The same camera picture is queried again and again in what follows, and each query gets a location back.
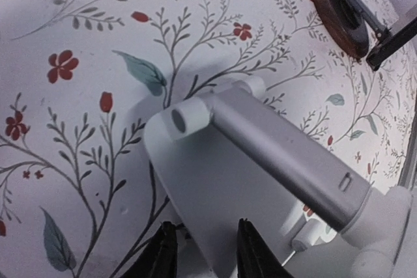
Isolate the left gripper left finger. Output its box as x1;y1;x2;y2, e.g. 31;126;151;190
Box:
121;221;178;278

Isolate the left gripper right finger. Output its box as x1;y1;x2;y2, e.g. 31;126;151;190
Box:
237;219;293;278

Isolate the white grey folding stand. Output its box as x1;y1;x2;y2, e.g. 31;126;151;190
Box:
144;77;416;277

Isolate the floral patterned table mat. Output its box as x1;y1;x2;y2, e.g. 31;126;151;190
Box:
1;0;416;277

